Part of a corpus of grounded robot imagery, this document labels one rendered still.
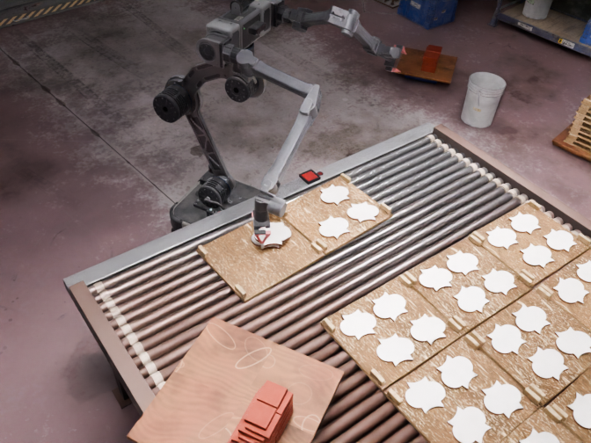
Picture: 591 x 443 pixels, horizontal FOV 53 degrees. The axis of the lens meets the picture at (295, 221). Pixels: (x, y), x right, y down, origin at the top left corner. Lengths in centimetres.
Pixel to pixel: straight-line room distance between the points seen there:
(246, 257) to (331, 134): 252
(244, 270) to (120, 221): 181
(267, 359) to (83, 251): 214
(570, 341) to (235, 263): 132
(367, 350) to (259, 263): 58
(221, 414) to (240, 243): 86
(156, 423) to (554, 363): 140
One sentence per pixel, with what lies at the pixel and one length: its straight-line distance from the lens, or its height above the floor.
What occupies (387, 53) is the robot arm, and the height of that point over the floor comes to 133.
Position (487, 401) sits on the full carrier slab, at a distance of 219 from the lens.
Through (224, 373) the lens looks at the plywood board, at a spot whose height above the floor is 104.
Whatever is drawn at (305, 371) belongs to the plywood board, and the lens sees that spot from 201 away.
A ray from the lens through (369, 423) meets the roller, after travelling 208.
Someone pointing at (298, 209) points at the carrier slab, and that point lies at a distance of 269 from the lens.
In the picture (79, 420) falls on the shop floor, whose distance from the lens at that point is 323.
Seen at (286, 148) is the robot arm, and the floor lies 130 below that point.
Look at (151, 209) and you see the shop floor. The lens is 414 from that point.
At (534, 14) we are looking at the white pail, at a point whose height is 19.
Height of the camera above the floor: 273
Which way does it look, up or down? 43 degrees down
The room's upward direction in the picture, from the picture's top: 3 degrees clockwise
